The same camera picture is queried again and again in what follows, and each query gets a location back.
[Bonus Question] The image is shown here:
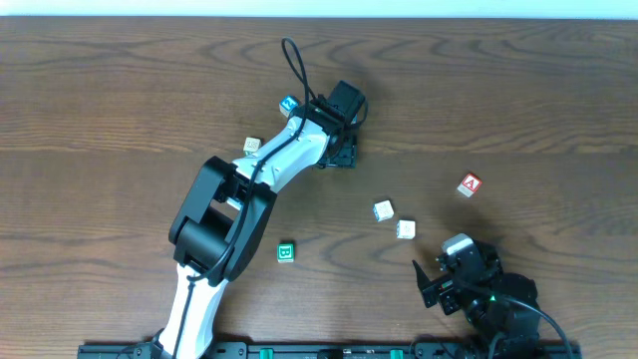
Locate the green letter B block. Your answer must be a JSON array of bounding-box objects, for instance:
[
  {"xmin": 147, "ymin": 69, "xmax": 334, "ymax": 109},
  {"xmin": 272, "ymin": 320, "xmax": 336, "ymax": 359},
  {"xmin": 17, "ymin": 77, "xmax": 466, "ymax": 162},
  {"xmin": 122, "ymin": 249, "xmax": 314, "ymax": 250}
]
[{"xmin": 276, "ymin": 243, "xmax": 295, "ymax": 263}]

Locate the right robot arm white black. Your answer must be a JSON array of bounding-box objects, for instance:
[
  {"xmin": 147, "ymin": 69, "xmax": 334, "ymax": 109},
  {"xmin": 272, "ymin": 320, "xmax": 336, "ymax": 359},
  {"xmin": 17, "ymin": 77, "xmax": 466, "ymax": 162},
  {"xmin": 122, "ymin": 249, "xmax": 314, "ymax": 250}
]
[{"xmin": 413, "ymin": 233, "xmax": 540, "ymax": 358}]

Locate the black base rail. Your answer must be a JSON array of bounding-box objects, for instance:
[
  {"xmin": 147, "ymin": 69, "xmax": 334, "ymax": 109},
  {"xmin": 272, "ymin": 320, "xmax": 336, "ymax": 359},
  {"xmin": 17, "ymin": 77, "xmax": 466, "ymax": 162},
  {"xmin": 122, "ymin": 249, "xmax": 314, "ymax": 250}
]
[{"xmin": 77, "ymin": 341, "xmax": 582, "ymax": 359}]

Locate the white block number 4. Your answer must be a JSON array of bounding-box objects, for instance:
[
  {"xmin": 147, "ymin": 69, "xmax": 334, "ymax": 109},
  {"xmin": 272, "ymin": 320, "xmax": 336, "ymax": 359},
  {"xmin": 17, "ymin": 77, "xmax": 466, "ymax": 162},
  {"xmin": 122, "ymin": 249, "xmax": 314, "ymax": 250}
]
[{"xmin": 396, "ymin": 219, "xmax": 416, "ymax": 239}]

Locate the blue number 2 block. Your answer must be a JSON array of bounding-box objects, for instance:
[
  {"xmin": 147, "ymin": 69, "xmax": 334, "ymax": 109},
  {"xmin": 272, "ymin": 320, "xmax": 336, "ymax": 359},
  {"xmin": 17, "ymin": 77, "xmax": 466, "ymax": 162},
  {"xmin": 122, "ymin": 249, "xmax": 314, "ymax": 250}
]
[{"xmin": 279, "ymin": 95, "xmax": 300, "ymax": 119}]

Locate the white block number 8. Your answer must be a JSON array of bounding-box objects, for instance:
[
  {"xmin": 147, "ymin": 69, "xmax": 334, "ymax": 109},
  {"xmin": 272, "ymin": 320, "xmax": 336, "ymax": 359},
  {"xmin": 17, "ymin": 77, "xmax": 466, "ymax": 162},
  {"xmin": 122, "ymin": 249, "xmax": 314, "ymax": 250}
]
[{"xmin": 373, "ymin": 199, "xmax": 395, "ymax": 221}]

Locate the red letter A block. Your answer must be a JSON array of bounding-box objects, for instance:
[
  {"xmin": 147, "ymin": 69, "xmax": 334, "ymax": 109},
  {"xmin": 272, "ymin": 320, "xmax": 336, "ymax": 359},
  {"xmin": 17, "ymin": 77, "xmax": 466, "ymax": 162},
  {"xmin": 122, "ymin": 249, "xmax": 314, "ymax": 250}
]
[{"xmin": 457, "ymin": 173, "xmax": 482, "ymax": 197}]

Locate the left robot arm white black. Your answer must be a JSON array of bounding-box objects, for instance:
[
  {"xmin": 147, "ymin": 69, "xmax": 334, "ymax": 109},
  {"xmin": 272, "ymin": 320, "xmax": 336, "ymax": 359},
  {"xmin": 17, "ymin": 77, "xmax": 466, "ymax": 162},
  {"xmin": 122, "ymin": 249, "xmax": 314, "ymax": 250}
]
[{"xmin": 150, "ymin": 81, "xmax": 368, "ymax": 358}]

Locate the beige block green side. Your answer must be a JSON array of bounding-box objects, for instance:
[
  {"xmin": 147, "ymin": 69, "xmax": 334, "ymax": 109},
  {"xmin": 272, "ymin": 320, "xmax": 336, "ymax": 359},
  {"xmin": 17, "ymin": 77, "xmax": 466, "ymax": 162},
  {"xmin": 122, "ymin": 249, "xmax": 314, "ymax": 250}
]
[{"xmin": 243, "ymin": 137, "xmax": 261, "ymax": 156}]

